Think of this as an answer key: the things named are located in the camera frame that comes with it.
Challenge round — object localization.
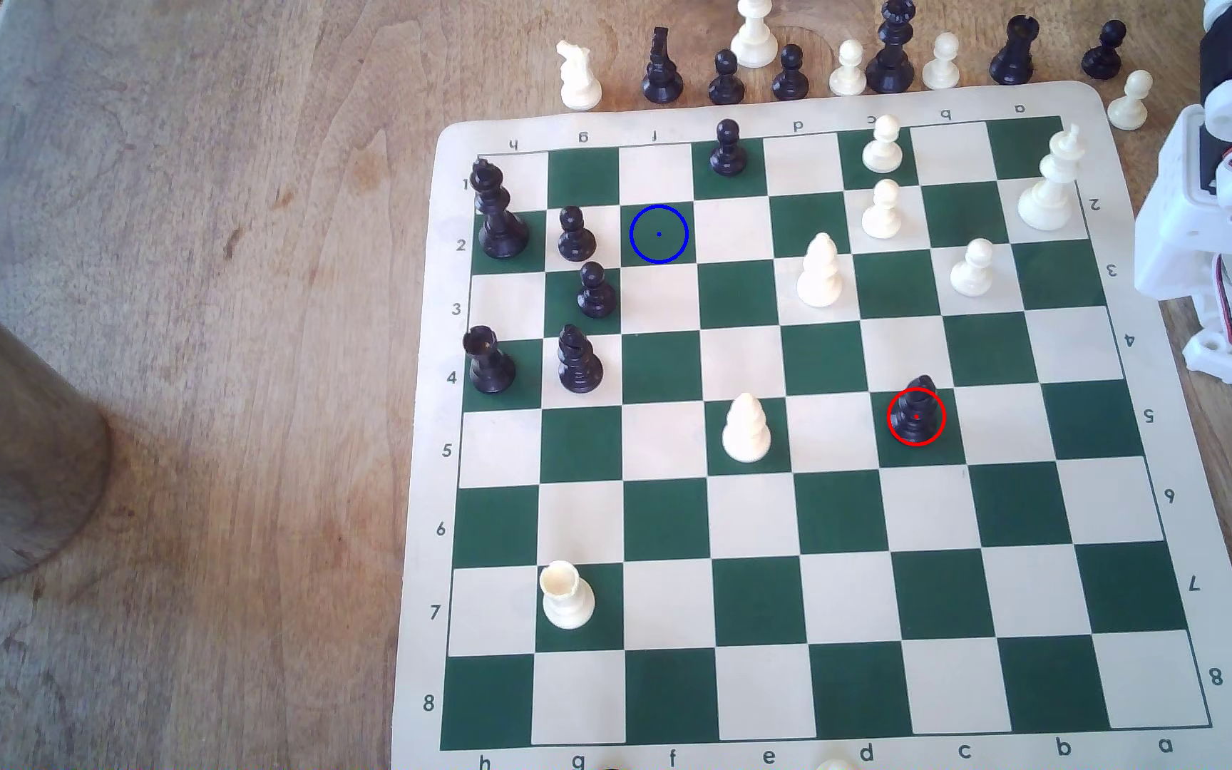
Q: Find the black bishop chess piece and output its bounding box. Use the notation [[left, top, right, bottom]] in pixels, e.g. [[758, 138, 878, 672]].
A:
[[888, 374, 947, 447], [557, 323, 605, 395]]

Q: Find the white pawn chess piece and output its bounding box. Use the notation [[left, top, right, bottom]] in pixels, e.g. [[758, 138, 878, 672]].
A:
[[950, 237, 996, 299], [922, 32, 963, 91], [862, 114, 904, 175], [1107, 69, 1154, 132], [828, 39, 868, 98], [861, 178, 904, 241]]

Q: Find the black pawn chess piece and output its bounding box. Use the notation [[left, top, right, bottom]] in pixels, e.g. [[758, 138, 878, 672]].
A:
[[576, 261, 617, 320], [1082, 19, 1127, 81], [557, 205, 597, 263], [709, 118, 749, 178], [708, 49, 746, 106], [771, 43, 811, 102]]

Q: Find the black rook chess piece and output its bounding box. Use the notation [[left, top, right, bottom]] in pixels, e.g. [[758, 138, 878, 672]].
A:
[[989, 15, 1041, 87], [464, 325, 518, 395]]

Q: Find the white king chess piece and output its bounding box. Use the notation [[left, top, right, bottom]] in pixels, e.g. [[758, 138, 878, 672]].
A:
[[1018, 123, 1087, 233]]

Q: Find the black queen chess piece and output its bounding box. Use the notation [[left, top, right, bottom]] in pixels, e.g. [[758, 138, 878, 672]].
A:
[[865, 0, 917, 96]]

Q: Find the white bishop chess piece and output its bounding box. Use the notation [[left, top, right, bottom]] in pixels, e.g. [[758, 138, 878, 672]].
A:
[[796, 232, 845, 309], [722, 392, 774, 464]]

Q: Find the white queen chess piece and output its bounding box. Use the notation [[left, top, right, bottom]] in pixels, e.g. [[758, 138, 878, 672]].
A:
[[730, 0, 780, 70]]

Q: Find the black knight chess piece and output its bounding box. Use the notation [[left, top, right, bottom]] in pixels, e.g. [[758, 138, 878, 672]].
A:
[[642, 26, 684, 105]]

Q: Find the white knight chess piece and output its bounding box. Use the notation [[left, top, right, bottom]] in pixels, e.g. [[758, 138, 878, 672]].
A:
[[556, 39, 603, 113]]

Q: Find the green and white chess mat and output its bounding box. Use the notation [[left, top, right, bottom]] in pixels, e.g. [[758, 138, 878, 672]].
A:
[[391, 80, 1232, 770]]

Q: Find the black king chess piece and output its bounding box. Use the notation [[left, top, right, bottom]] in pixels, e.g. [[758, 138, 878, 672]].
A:
[[469, 158, 530, 260]]

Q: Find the white rook chess piece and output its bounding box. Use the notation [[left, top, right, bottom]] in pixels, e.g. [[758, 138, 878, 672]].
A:
[[539, 560, 597, 630]]

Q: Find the blurred wooden post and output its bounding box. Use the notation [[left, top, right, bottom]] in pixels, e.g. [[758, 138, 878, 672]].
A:
[[0, 265, 113, 586]]

